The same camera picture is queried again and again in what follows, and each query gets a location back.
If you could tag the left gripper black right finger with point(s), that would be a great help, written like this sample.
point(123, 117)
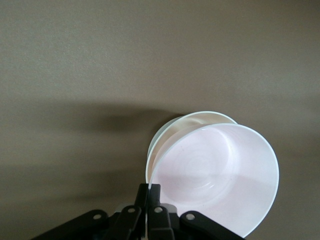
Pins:
point(160, 222)

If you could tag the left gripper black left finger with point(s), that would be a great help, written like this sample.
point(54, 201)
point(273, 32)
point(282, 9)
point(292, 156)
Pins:
point(130, 222)

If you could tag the pink bowl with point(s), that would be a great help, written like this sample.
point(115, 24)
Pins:
point(212, 170)

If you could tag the white bowl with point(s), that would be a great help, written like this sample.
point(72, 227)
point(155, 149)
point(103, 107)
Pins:
point(175, 130)

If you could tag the brown table cover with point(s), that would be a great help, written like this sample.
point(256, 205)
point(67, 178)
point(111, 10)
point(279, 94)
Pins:
point(100, 50)

